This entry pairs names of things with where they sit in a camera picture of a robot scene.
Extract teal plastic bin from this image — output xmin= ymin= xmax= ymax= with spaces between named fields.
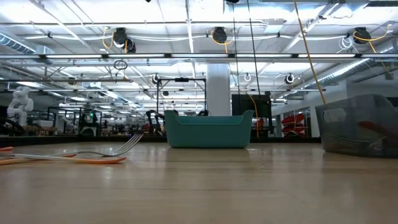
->
xmin=164 ymin=110 xmax=254 ymax=149

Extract white column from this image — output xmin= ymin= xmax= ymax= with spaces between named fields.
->
xmin=206 ymin=63 xmax=232 ymax=117

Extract long ceiling light strip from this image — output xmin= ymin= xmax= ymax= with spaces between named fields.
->
xmin=0 ymin=53 xmax=398 ymax=60

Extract red stacked objects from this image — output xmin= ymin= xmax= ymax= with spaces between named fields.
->
xmin=281 ymin=113 xmax=307 ymax=137

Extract grey translucent plastic bin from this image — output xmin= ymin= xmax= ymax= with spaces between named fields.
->
xmin=315 ymin=93 xmax=398 ymax=159

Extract black camera gantry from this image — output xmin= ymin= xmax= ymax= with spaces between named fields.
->
xmin=156 ymin=77 xmax=208 ymax=117

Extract black cable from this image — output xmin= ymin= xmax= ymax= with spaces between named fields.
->
xmin=232 ymin=0 xmax=241 ymax=95
xmin=246 ymin=0 xmax=262 ymax=96

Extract black ceiling cable reel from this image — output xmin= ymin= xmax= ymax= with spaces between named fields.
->
xmin=112 ymin=27 xmax=137 ymax=54
xmin=353 ymin=27 xmax=373 ymax=44
xmin=211 ymin=26 xmax=228 ymax=44

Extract yellow cable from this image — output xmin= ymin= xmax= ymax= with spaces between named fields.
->
xmin=293 ymin=0 xmax=327 ymax=105

